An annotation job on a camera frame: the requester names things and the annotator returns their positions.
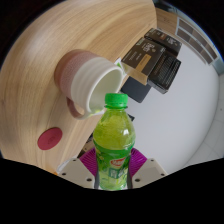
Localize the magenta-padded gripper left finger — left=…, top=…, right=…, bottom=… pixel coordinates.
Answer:
left=57, top=148, right=98, bottom=190

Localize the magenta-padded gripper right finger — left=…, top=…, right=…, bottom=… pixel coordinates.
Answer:
left=128, top=148, right=168, bottom=190

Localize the green drink bottle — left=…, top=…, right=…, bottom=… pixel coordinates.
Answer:
left=92, top=92, right=137, bottom=192

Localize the flat round red coaster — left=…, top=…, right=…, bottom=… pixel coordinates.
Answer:
left=37, top=126, right=64, bottom=151

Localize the black printed box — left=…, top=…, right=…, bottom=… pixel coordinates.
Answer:
left=147, top=49, right=183, bottom=95

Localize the dark box with tan side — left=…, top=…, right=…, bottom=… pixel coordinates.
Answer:
left=120, top=36, right=167, bottom=86

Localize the small dark brown box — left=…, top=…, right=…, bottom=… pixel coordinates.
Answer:
left=144, top=27, right=183, bottom=56

